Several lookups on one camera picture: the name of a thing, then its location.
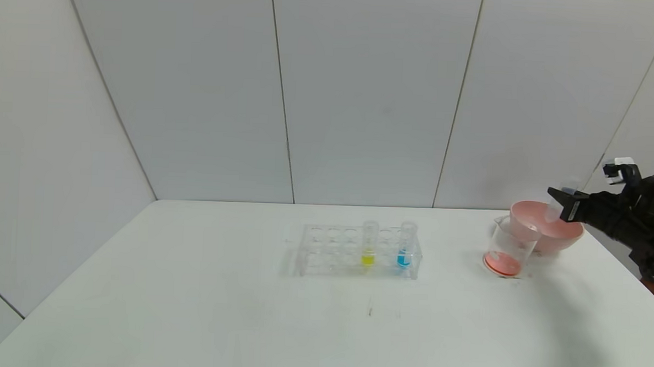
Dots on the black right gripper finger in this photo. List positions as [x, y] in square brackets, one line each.
[559, 198]

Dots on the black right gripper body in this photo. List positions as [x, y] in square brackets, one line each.
[573, 209]

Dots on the test tube with blue pigment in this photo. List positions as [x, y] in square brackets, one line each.
[405, 253]

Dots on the test tube with yellow pigment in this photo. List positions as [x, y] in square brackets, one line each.
[369, 251]

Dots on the clear plastic test tube rack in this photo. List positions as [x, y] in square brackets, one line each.
[335, 250]

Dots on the pink bowl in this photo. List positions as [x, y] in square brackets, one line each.
[532, 214]

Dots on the clear glass beaker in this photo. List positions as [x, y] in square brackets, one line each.
[509, 252]

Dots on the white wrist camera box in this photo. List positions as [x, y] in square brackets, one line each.
[619, 170]

